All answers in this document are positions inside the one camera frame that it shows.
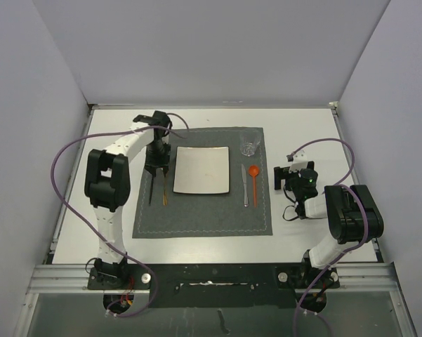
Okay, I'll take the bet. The silver table knife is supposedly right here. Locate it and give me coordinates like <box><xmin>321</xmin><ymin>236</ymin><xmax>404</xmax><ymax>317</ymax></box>
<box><xmin>241</xmin><ymin>164</ymin><xmax>249</xmax><ymax>207</ymax></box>

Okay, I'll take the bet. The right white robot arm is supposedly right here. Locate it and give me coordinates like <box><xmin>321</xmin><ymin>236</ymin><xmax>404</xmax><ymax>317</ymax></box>
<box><xmin>274</xmin><ymin>161</ymin><xmax>384</xmax><ymax>287</ymax></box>

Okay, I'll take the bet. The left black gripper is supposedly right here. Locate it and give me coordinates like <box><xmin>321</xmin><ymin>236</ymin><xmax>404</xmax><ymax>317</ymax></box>
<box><xmin>145</xmin><ymin>140</ymin><xmax>169</xmax><ymax>176</ymax></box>

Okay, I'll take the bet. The white square plate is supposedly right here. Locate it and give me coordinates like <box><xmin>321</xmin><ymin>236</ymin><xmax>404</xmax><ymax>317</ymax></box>
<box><xmin>173</xmin><ymin>147</ymin><xmax>230</xmax><ymax>194</ymax></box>

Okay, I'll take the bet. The orange plastic spoon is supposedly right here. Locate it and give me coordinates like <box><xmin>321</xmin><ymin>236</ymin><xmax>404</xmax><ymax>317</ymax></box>
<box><xmin>249</xmin><ymin>165</ymin><xmax>260</xmax><ymax>207</ymax></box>

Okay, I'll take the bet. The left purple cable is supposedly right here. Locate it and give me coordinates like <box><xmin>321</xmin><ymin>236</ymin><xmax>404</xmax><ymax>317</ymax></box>
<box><xmin>51</xmin><ymin>112</ymin><xmax>190</xmax><ymax>319</ymax></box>

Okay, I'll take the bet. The gold fork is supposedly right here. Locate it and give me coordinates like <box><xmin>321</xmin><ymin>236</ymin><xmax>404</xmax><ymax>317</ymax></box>
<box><xmin>163</xmin><ymin>175</ymin><xmax>168</xmax><ymax>206</ymax></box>

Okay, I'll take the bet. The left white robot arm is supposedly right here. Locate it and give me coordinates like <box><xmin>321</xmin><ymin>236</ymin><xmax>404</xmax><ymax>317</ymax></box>
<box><xmin>84</xmin><ymin>110</ymin><xmax>173</xmax><ymax>289</ymax></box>

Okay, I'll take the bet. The dark thin utensil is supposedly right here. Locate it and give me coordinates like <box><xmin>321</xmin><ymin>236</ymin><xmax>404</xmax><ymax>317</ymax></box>
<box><xmin>148</xmin><ymin>176</ymin><xmax>154</xmax><ymax>206</ymax></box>

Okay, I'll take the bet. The dark grey cloth placemat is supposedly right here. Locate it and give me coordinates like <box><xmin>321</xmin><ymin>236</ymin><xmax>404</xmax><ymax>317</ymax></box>
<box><xmin>133</xmin><ymin>127</ymin><xmax>272</xmax><ymax>239</ymax></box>

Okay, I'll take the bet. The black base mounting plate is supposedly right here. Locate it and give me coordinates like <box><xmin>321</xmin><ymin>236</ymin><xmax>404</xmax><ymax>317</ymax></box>
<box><xmin>87</xmin><ymin>263</ymin><xmax>340</xmax><ymax>313</ymax></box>

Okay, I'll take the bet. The clear plastic cup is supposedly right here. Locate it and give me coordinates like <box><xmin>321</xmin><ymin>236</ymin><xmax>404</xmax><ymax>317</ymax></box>
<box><xmin>239</xmin><ymin>128</ymin><xmax>261</xmax><ymax>157</ymax></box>

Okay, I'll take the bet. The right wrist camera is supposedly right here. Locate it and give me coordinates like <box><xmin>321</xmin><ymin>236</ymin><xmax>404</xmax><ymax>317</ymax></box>
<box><xmin>286</xmin><ymin>150</ymin><xmax>308</xmax><ymax>173</ymax></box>

